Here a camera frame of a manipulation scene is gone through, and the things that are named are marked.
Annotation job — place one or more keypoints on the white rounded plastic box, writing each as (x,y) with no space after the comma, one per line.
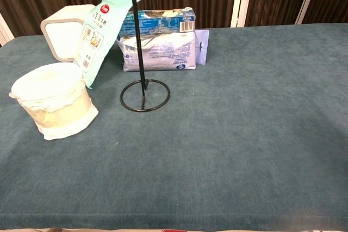
(63,39)

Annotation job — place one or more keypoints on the blue tissue pack with barcode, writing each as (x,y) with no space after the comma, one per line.
(163,24)

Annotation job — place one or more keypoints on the blue-green table cloth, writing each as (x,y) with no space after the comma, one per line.
(217,134)

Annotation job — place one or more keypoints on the teal cloth wipes pouch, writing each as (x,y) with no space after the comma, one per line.
(95,39)

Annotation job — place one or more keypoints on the white wipes pack lavender tab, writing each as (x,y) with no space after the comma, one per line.
(168,55)

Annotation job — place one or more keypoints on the white toilet paper roll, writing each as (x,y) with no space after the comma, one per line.
(51,101)

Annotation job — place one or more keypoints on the black metal paper stand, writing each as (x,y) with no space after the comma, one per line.
(137,39)

